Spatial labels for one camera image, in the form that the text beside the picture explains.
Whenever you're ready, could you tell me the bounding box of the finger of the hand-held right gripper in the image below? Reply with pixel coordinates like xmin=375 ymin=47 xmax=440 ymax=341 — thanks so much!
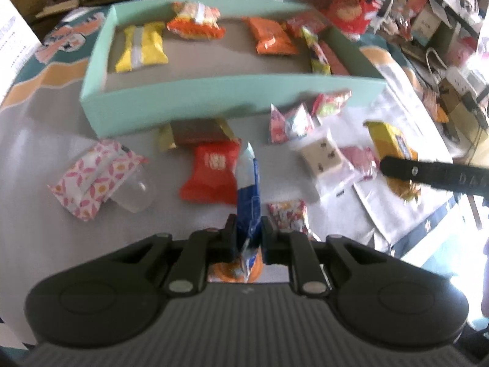
xmin=379 ymin=155 xmax=432 ymax=191

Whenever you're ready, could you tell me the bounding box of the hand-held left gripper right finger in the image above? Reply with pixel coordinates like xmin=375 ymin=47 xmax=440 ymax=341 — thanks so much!
xmin=262 ymin=217 xmax=383 ymax=295

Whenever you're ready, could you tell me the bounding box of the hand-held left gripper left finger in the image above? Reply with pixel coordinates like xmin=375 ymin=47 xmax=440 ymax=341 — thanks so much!
xmin=115 ymin=214 xmax=237 ymax=294

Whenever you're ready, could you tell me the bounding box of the yellow blue-label snack packet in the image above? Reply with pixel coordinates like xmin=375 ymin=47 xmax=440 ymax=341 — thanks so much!
xmin=363 ymin=120 xmax=423 ymax=201

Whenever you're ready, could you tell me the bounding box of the red patterned snack packet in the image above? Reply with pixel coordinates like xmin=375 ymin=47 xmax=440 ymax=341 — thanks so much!
xmin=267 ymin=199 xmax=309 ymax=238

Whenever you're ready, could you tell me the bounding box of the blue white snack packet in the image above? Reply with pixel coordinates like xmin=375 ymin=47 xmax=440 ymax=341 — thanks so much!
xmin=229 ymin=142 xmax=264 ymax=281

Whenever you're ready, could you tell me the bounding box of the pink candy packet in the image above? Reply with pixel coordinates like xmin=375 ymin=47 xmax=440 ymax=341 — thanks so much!
xmin=340 ymin=145 xmax=379 ymax=182

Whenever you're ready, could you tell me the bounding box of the red gold-print snack packet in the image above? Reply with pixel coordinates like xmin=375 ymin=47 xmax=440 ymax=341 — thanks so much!
xmin=179 ymin=140 xmax=241 ymax=205

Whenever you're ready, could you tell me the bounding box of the clear packet with white cake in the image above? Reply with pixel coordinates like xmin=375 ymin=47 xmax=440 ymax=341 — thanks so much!
xmin=292 ymin=130 xmax=358 ymax=199

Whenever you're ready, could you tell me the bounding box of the pink green small packet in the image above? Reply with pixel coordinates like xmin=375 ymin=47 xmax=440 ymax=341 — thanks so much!
xmin=311 ymin=90 xmax=352 ymax=119

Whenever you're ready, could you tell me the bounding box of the brown gold-edged snack packet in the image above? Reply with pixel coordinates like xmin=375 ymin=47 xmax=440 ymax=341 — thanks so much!
xmin=158 ymin=118 xmax=239 ymax=151

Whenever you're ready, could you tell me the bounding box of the pink red triangular candy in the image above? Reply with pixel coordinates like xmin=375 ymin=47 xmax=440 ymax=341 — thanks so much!
xmin=269 ymin=103 xmax=293 ymax=145

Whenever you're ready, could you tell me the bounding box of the pink green-print triangular candy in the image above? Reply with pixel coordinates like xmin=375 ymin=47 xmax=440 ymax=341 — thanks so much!
xmin=285 ymin=103 xmax=316 ymax=140

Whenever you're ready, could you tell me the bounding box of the orange-red snack pouch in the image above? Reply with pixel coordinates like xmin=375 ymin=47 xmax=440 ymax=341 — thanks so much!
xmin=319 ymin=40 xmax=350 ymax=76

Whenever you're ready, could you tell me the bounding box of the teal cardboard box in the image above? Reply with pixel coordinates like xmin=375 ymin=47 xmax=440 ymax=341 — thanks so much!
xmin=79 ymin=0 xmax=387 ymax=138

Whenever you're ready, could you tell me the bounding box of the green cartoon snack packet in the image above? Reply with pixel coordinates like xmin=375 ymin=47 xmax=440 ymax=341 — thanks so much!
xmin=300 ymin=27 xmax=331 ymax=76

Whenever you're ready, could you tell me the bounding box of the pink flower-patterned packet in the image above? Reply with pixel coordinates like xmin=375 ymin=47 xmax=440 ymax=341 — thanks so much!
xmin=48 ymin=139 xmax=149 ymax=222

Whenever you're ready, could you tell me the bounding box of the red rainbow candy bag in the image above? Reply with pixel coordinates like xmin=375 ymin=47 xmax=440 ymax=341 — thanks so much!
xmin=285 ymin=12 xmax=329 ymax=39

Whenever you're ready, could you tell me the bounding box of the plain orange snack packet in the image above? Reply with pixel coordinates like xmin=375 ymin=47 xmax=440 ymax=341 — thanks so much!
xmin=244 ymin=16 xmax=299 ymax=56

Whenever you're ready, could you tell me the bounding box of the yellow silver-striped snack packet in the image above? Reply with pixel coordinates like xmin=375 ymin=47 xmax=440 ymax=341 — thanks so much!
xmin=115 ymin=22 xmax=169 ymax=73

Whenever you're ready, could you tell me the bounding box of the orange white cracker packet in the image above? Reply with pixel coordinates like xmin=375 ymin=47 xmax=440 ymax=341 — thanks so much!
xmin=167 ymin=2 xmax=226 ymax=41

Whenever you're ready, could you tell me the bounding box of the orange wrapper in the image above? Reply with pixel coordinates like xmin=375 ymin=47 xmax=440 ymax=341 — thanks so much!
xmin=422 ymin=88 xmax=449 ymax=123

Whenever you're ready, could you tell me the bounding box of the white power strip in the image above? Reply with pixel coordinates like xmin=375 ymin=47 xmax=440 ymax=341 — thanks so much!
xmin=445 ymin=67 xmax=484 ymax=96

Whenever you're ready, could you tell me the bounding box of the clear plastic cup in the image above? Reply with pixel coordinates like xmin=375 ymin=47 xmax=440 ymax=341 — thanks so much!
xmin=111 ymin=174 xmax=156 ymax=213

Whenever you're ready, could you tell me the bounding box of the beige printed box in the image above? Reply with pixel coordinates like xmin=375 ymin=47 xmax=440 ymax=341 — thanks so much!
xmin=410 ymin=6 xmax=447 ymax=43

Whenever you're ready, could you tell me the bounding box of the red cookie tin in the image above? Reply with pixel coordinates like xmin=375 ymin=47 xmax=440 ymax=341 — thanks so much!
xmin=321 ymin=0 xmax=398 ymax=41

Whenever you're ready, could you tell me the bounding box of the white instruction sheet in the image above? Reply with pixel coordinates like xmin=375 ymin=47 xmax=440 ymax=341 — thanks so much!
xmin=0 ymin=0 xmax=42 ymax=104

